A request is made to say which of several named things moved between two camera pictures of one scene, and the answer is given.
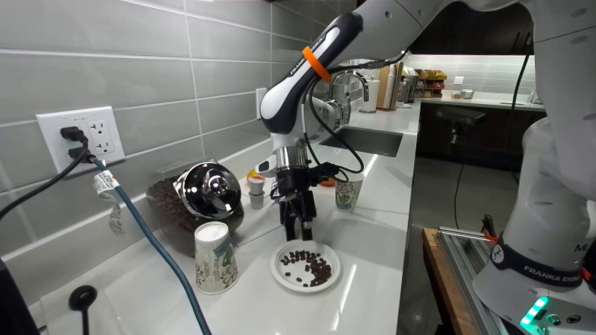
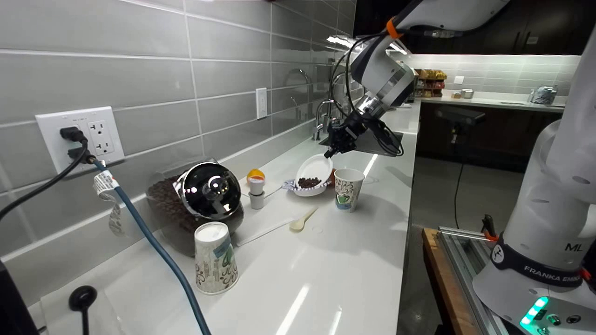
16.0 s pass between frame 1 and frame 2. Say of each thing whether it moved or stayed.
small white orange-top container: stayed
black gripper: moved
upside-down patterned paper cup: stayed
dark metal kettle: stayed
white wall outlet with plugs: stayed
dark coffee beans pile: moved
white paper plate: moved
